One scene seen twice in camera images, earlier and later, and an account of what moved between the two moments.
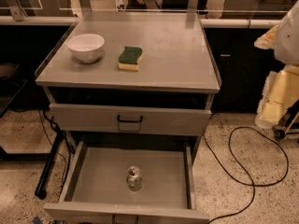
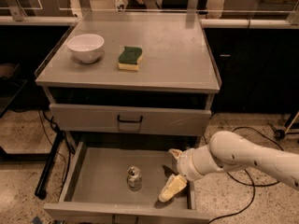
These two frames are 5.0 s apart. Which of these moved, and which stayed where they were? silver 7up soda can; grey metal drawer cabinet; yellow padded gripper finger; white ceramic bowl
Moved: yellow padded gripper finger
Stayed: silver 7up soda can; white ceramic bowl; grey metal drawer cabinet
